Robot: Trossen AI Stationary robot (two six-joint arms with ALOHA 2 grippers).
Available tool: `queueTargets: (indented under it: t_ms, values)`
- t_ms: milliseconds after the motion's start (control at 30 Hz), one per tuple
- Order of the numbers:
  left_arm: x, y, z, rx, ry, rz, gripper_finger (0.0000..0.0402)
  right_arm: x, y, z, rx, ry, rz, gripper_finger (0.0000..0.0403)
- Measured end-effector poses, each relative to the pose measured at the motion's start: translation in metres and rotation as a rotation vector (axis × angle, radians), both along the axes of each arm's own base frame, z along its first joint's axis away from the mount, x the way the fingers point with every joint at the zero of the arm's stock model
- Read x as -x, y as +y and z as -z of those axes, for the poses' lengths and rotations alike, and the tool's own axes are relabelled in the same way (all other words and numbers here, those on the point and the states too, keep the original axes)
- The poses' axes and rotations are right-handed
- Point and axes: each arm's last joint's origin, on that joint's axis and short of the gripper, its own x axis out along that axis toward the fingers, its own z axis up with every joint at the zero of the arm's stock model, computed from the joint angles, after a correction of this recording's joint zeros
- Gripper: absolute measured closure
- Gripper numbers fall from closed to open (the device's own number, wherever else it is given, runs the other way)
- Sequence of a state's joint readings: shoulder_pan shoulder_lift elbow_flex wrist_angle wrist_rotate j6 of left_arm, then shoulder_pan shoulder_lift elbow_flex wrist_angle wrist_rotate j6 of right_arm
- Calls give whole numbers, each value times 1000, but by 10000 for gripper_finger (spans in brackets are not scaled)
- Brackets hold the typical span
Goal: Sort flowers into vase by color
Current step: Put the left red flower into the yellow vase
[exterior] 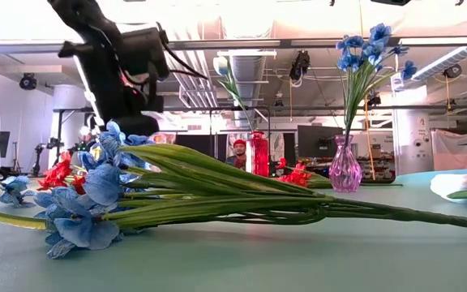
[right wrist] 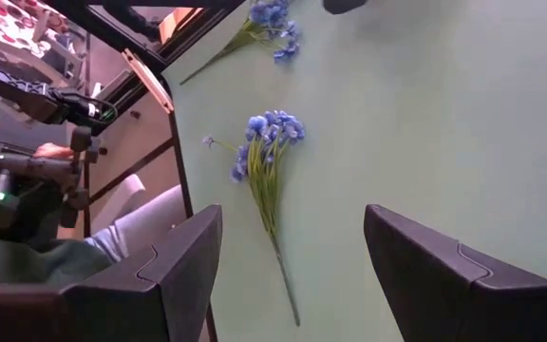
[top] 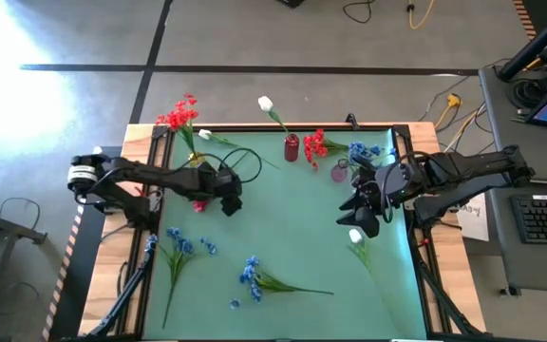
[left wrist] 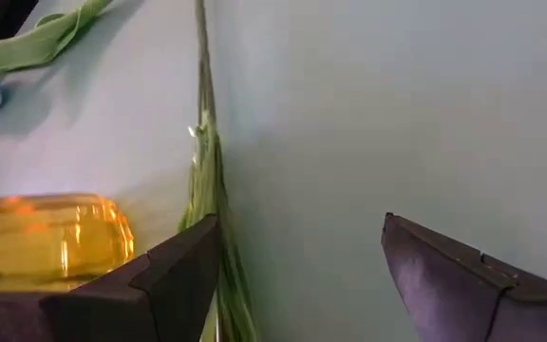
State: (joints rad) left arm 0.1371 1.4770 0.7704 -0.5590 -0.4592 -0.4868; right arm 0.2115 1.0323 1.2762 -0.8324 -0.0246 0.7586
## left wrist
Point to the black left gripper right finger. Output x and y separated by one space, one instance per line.
468 309

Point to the yellow glass vase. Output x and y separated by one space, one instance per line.
41 237

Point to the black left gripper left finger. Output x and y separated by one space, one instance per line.
112 313

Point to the red artificial flower bunch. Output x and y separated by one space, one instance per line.
207 166

